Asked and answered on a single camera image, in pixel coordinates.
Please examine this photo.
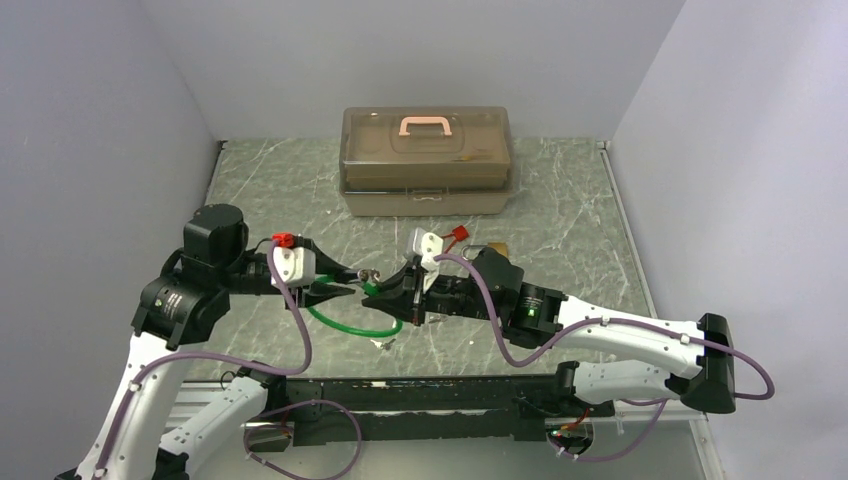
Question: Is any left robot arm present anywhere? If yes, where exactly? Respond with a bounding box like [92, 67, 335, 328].
[66, 204, 361, 479]

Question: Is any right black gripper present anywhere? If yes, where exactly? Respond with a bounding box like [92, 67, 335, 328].
[363, 260, 502, 326]

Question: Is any brown translucent tool box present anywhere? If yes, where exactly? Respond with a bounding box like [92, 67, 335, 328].
[339, 106, 517, 217]

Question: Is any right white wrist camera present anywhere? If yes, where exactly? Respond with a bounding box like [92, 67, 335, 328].
[404, 227, 444, 292]

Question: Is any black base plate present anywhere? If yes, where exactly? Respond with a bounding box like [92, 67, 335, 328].
[248, 375, 615, 451]

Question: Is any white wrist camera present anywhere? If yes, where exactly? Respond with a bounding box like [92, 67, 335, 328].
[404, 227, 444, 292]
[268, 233, 317, 288]

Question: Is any pink tool box handle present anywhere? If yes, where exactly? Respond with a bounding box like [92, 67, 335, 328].
[398, 116, 453, 137]

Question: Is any green cable lock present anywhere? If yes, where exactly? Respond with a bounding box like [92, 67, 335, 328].
[305, 274, 403, 342]

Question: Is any red cable lock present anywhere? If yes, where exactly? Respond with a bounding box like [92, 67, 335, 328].
[442, 225, 469, 253]

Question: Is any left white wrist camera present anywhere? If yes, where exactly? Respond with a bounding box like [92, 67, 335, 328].
[268, 233, 317, 288]

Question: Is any brass padlock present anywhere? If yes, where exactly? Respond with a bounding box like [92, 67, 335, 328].
[462, 242, 511, 261]

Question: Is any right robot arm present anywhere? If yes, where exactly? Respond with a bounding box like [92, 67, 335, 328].
[362, 247, 736, 415]

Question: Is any aluminium frame rail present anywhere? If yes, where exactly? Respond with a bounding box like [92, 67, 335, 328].
[123, 377, 708, 429]

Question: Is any purple cable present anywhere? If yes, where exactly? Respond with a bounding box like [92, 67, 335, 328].
[96, 241, 364, 480]
[434, 252, 775, 464]

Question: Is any small silver key pair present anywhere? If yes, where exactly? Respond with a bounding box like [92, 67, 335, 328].
[357, 268, 380, 283]

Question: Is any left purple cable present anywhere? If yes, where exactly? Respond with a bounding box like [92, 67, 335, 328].
[96, 241, 364, 480]

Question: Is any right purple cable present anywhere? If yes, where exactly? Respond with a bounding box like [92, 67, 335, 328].
[434, 252, 775, 464]

